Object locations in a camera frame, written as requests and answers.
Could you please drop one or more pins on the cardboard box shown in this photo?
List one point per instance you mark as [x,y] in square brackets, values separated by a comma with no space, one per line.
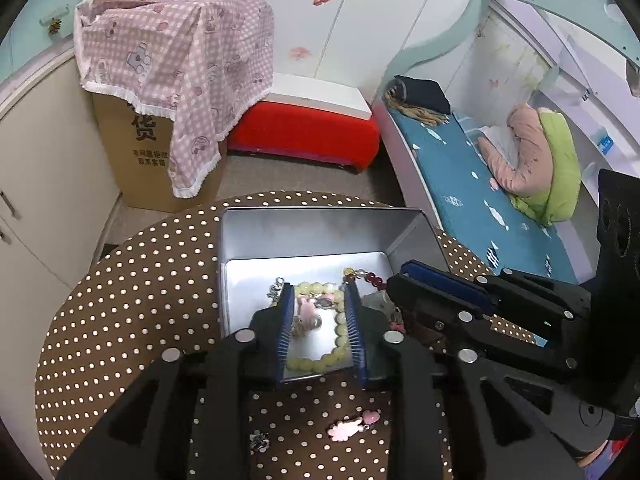
[135,160]

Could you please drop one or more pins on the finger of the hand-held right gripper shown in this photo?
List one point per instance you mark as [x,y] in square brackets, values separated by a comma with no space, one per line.
[445,282]
[500,340]

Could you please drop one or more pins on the grey metal box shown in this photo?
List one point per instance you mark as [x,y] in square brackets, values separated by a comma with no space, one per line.
[310,232]

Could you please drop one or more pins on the pink checked cloth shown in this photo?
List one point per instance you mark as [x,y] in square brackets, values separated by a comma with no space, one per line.
[190,60]

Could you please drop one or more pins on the white board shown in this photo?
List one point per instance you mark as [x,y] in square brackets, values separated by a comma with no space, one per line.
[320,92]

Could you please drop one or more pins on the folded black clothes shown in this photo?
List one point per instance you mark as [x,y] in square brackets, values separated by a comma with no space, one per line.
[420,92]

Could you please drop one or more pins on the teal drawer chest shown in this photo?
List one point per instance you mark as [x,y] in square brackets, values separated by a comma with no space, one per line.
[30,25]

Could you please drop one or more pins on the purple wall shelf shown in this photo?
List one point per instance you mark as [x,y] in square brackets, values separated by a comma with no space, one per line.
[575,85]

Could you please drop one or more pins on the small pink charm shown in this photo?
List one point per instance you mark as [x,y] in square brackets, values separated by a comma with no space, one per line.
[305,310]

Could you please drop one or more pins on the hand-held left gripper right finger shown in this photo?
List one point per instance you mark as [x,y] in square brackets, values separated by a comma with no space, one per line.
[354,332]

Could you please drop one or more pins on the white pillow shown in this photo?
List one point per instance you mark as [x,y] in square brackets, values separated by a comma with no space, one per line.
[495,139]

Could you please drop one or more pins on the tan scarf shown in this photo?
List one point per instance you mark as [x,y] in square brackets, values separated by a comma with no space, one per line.
[425,116]

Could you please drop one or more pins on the small blue box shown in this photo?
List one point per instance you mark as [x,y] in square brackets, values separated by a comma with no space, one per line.
[606,144]

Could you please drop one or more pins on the cream low cabinet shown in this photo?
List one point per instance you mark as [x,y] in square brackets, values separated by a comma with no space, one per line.
[50,185]

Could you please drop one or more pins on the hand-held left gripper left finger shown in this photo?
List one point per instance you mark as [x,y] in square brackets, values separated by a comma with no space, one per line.
[286,332]

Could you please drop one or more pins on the grey pendant charm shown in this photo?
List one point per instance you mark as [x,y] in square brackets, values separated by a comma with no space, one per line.
[380,305]

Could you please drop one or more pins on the red stool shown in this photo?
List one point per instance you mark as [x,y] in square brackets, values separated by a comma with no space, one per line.
[300,132]

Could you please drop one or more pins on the pink doll charm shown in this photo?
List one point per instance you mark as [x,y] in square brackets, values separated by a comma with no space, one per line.
[352,426]

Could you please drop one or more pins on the faded pink flower sticker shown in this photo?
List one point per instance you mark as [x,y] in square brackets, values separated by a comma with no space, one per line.
[300,52]

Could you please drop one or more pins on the pink and green pillow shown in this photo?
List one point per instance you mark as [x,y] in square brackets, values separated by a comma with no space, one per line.
[560,170]

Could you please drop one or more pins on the blue bed sheet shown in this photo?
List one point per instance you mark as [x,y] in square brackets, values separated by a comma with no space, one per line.
[450,175]

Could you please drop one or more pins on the small silver charm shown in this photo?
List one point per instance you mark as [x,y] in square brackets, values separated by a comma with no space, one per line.
[259,441]

